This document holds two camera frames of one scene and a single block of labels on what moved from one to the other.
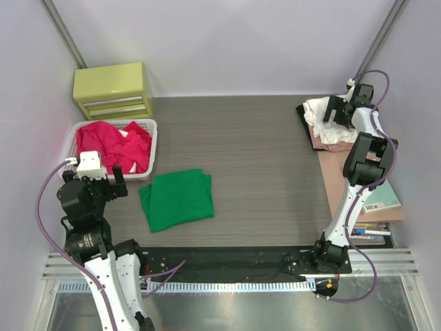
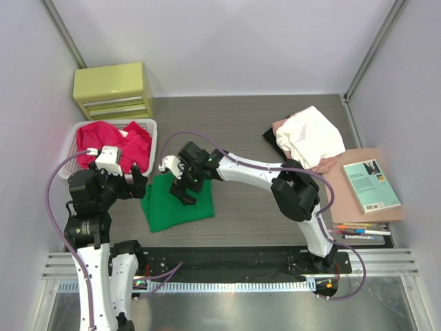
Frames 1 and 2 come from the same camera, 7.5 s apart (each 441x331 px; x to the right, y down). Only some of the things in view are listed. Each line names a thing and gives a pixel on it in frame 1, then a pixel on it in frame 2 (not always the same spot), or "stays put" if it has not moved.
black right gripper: (335, 103) → (178, 189)
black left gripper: (113, 190) → (135, 189)
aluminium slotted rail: (207, 286) stays put
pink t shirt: (337, 146) → (324, 164)
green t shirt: (178, 198) stays put
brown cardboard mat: (332, 164) stays put
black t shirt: (301, 111) → (270, 136)
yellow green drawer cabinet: (112, 92) stays put
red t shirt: (116, 147) stays put
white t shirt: (327, 131) → (309, 135)
